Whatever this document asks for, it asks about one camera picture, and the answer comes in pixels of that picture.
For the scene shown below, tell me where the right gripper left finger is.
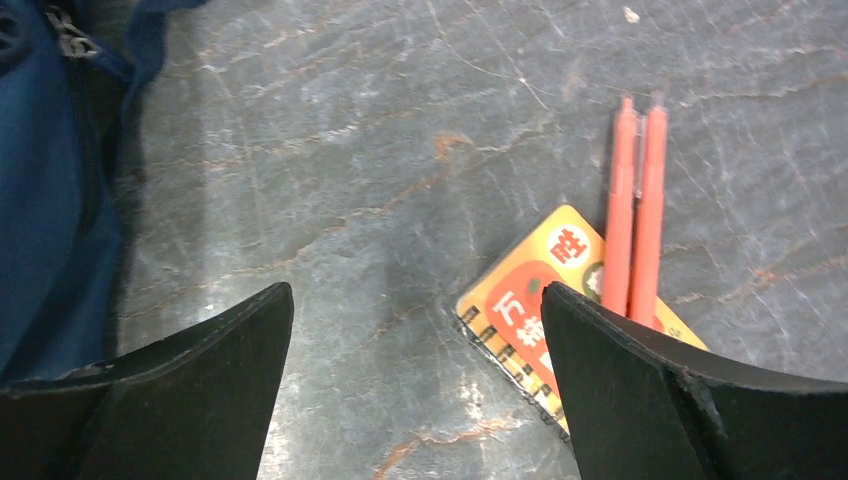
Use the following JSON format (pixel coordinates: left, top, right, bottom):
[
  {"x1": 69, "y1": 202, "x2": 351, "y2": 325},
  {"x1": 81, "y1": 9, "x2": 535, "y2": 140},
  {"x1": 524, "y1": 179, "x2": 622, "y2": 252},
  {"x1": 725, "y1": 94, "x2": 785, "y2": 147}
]
[{"x1": 1, "y1": 282, "x2": 294, "y2": 479}]

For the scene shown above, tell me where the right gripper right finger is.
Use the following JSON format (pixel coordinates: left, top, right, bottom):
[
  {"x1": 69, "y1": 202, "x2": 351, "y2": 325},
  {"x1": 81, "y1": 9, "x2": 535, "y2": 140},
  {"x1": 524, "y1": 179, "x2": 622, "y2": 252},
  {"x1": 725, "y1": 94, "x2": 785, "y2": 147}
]
[{"x1": 541, "y1": 282, "x2": 847, "y2": 479}]

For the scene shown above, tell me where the red pencil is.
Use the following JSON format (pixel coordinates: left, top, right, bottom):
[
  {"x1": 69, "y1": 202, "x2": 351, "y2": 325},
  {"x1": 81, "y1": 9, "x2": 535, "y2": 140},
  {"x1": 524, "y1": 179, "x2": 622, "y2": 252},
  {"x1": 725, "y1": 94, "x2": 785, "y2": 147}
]
[
  {"x1": 629, "y1": 90, "x2": 668, "y2": 332},
  {"x1": 601, "y1": 96, "x2": 638, "y2": 316}
]

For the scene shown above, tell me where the navy blue student backpack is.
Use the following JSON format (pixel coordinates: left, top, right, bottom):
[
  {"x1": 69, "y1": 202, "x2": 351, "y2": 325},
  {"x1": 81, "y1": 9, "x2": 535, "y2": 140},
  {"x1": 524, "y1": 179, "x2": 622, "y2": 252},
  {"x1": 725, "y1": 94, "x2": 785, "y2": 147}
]
[{"x1": 1, "y1": 1, "x2": 185, "y2": 384}]

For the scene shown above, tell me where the orange spiral notepad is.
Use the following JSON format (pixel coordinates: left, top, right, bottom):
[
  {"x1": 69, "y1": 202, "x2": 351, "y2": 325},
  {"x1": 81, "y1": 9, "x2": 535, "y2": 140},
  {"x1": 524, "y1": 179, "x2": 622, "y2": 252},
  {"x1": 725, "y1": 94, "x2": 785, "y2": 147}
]
[{"x1": 454, "y1": 203, "x2": 710, "y2": 442}]

